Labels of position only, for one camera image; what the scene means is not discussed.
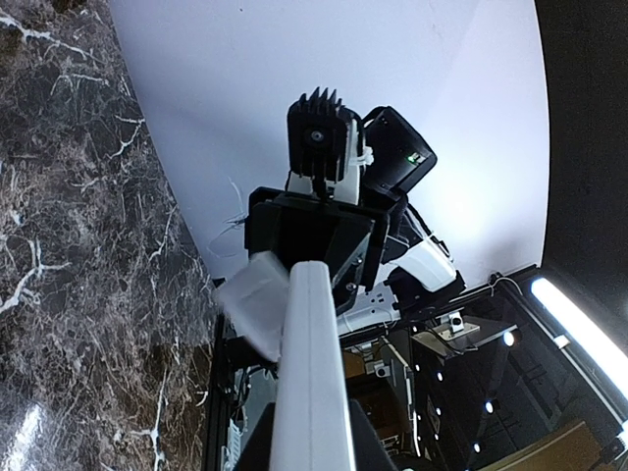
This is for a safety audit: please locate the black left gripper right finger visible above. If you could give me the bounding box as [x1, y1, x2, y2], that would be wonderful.
[348, 399, 396, 471]

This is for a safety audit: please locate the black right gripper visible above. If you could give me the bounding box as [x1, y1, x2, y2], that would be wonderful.
[244, 186, 390, 309]

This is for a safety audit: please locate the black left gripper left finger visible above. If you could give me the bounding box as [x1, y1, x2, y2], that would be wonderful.
[235, 402, 276, 471]

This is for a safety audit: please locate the white remote control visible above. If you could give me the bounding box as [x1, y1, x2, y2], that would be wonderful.
[269, 261, 356, 470]

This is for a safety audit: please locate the white battery cover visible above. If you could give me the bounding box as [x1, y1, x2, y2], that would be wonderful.
[216, 251, 289, 362]

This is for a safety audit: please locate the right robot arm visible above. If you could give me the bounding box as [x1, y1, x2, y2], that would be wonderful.
[244, 91, 465, 335]

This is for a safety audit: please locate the ceiling light tube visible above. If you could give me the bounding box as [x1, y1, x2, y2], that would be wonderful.
[531, 278, 627, 397]

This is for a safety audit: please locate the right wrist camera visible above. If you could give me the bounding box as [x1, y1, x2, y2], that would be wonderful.
[286, 87, 374, 205]

